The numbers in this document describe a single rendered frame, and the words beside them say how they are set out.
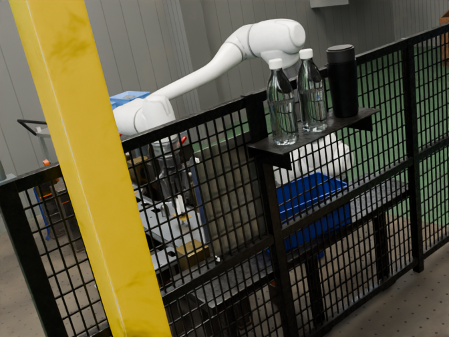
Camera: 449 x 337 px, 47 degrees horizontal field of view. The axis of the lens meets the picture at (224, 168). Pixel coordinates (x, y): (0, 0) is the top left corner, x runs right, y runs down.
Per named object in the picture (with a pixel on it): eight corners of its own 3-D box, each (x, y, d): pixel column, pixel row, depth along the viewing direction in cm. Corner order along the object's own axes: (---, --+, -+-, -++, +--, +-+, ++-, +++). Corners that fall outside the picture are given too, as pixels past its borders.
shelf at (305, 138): (245, 164, 133) (234, 97, 127) (340, 122, 152) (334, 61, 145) (285, 176, 121) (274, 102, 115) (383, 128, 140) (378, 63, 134)
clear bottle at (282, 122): (268, 143, 129) (255, 63, 122) (286, 134, 132) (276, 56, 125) (286, 147, 124) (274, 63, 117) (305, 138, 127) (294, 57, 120)
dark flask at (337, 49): (326, 117, 140) (319, 50, 134) (345, 109, 144) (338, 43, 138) (347, 120, 134) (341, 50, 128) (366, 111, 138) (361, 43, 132)
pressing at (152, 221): (49, 175, 280) (48, 172, 279) (87, 160, 291) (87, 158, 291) (186, 258, 172) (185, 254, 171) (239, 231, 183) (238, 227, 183)
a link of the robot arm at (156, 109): (185, 134, 182) (159, 132, 190) (176, 91, 176) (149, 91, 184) (164, 145, 174) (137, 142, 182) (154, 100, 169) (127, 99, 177)
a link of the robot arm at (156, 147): (146, 141, 182) (150, 157, 185) (160, 145, 175) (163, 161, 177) (168, 133, 187) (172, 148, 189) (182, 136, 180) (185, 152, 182)
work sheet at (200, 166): (214, 264, 135) (191, 153, 124) (278, 229, 146) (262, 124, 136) (219, 267, 133) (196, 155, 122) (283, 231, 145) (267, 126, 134)
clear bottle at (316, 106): (296, 130, 134) (286, 53, 127) (314, 123, 137) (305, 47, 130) (315, 134, 129) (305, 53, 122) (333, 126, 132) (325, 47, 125)
